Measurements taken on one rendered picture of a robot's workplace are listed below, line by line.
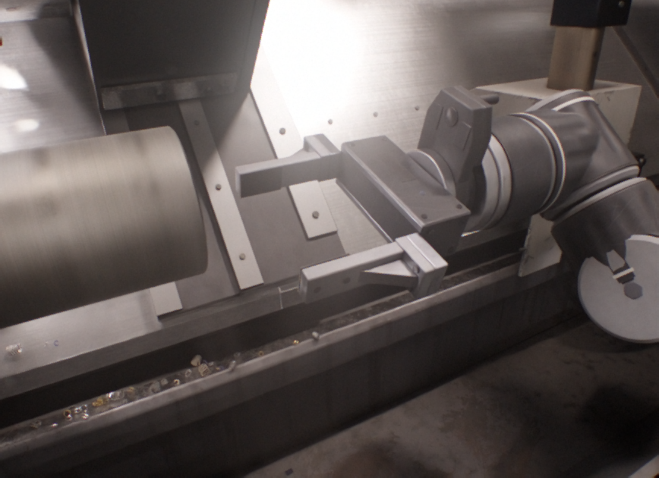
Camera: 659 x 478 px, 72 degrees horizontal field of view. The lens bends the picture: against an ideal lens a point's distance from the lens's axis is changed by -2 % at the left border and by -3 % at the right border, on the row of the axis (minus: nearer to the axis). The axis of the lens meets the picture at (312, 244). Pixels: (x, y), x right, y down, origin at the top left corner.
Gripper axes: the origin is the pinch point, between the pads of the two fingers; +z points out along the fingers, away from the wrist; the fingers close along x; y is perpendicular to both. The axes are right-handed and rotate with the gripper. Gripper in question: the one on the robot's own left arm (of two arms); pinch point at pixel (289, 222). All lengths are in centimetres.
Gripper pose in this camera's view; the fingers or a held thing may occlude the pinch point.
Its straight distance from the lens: 37.9
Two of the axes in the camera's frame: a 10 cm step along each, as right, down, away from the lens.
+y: -0.9, 7.3, 6.7
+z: -8.9, 2.5, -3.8
